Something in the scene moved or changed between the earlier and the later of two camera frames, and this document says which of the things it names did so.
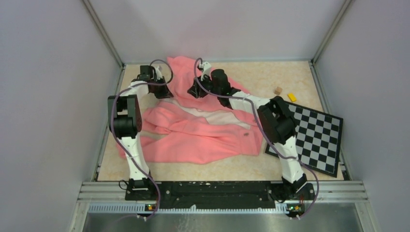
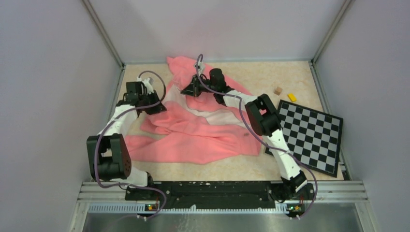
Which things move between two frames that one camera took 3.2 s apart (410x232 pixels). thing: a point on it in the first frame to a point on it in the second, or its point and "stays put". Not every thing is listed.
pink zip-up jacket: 187,128 stays put
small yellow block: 292,97 stays put
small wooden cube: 278,91 stays put
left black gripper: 165,93 to 157,108
